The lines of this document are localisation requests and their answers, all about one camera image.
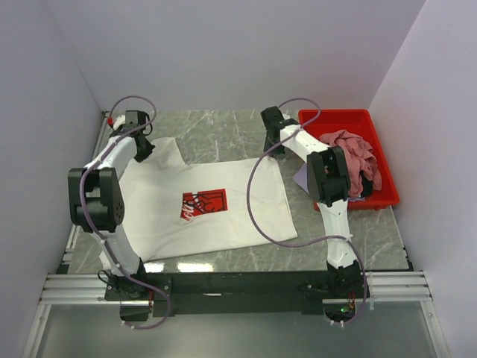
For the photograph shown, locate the black t shirt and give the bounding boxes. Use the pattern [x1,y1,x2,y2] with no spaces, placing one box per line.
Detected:
[349,176,373,199]

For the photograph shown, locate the white t shirt red print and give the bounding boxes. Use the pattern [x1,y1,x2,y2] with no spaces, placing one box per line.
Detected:
[119,138,297,262]

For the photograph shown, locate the red plastic bin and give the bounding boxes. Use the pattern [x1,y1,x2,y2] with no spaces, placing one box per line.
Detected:
[305,109,399,210]

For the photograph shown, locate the lavender t shirt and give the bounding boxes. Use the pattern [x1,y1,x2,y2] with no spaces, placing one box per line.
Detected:
[293,164,365,202]

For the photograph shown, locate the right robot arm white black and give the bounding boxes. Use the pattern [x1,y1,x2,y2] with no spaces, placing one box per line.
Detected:
[261,107,367,298]

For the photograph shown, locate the dusty pink t shirt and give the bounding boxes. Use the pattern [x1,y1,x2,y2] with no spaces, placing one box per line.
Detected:
[319,130,382,192]

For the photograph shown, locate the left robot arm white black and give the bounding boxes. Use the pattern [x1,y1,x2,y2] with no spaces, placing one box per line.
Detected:
[68,110,154,300]

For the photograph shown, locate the black base crossbar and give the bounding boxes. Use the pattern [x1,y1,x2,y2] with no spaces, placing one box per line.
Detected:
[104,270,370,321]

